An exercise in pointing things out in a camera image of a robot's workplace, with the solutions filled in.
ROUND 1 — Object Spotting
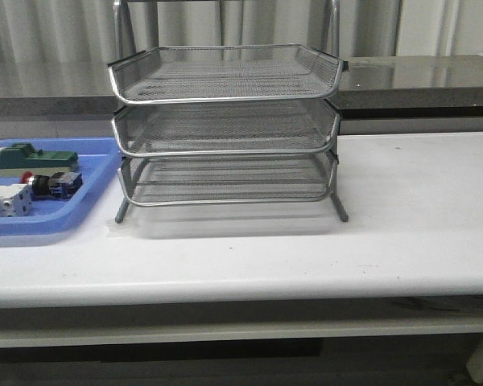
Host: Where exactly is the silver mesh tray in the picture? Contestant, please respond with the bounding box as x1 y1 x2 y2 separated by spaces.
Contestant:
111 99 341 158
108 43 346 105
118 152 338 207

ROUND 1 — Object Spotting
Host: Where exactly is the blue plastic tray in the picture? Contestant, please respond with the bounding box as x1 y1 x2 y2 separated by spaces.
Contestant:
0 137 121 236

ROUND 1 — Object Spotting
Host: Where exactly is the grey metal rack frame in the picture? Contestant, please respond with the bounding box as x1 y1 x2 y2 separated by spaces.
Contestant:
116 1 349 222

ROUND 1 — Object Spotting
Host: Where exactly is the white circuit breaker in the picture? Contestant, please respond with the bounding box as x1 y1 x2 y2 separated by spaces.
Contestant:
0 183 32 217

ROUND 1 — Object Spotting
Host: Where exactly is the dark grey back counter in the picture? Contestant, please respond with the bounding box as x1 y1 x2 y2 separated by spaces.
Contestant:
0 55 483 119

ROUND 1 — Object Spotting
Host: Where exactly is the red emergency stop button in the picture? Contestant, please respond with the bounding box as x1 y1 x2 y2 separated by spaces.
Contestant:
20 171 83 200

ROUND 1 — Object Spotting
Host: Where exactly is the green terminal block component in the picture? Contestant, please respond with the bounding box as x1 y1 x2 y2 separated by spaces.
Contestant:
0 142 79 177

